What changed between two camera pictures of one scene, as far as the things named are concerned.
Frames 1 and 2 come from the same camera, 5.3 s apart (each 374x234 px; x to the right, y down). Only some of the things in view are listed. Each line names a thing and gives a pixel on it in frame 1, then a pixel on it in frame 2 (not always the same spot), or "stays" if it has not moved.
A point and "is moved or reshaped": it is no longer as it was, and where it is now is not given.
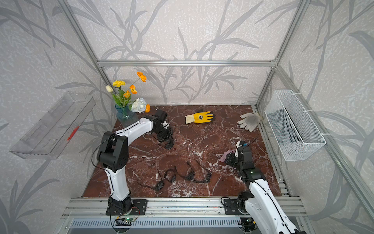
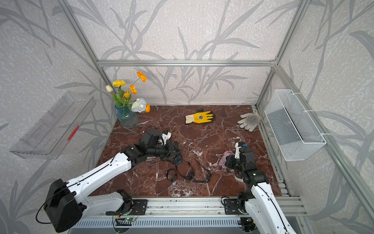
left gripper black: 161,139 to 170,153
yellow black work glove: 204,117 stays
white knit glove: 250,121 stays
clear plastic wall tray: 48,138 stays
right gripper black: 230,156 stays
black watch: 158,185 to 177,160
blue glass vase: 125,116 stays
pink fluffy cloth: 222,158 is moved or reshaped
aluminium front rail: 174,207 stays
